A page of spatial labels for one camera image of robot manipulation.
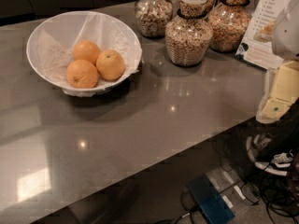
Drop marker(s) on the right glass cereal jar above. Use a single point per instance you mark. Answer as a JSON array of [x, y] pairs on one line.
[[229, 20]]

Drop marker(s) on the white paper bowl liner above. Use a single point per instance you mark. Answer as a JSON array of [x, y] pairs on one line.
[[102, 31]]

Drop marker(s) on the orange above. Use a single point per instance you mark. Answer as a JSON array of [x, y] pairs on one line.
[[110, 65], [82, 74], [86, 50]]

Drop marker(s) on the middle glass cereal jar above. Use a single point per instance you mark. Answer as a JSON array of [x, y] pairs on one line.
[[188, 35]]

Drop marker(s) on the left glass cereal jar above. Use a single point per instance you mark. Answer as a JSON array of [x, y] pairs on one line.
[[152, 16]]

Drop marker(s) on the blue box on floor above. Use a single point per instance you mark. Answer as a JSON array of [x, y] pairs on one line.
[[214, 209]]

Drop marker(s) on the black white sneaker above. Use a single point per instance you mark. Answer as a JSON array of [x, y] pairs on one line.
[[268, 160]]

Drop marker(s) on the white bowl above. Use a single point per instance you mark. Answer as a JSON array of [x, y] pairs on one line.
[[36, 44]]

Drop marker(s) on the allergens info sign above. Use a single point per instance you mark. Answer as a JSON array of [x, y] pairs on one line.
[[256, 44]]

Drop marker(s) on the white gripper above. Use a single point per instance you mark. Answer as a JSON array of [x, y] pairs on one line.
[[287, 34]]

